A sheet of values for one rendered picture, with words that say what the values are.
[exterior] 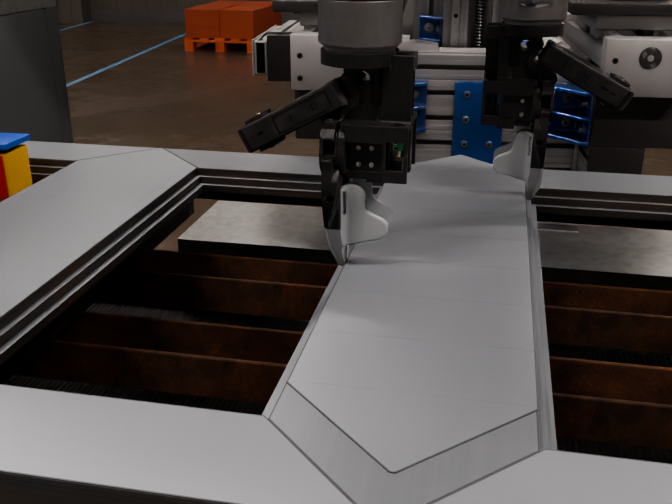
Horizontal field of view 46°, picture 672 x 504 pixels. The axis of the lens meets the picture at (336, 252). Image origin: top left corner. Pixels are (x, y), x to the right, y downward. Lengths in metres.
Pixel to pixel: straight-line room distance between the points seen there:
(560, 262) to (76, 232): 0.71
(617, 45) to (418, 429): 0.90
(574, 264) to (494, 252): 0.43
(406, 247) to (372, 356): 0.23
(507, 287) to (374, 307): 0.13
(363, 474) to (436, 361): 0.15
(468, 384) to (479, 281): 0.19
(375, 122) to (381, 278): 0.15
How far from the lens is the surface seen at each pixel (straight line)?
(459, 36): 1.56
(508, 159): 0.98
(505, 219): 0.93
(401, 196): 0.99
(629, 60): 1.34
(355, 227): 0.76
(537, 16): 0.94
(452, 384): 0.59
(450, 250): 0.83
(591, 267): 1.25
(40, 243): 0.89
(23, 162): 1.18
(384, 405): 0.56
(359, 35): 0.70
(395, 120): 0.72
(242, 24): 8.13
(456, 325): 0.67
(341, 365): 0.61
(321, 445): 0.53
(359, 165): 0.73
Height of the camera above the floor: 1.15
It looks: 22 degrees down
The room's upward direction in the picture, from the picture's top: straight up
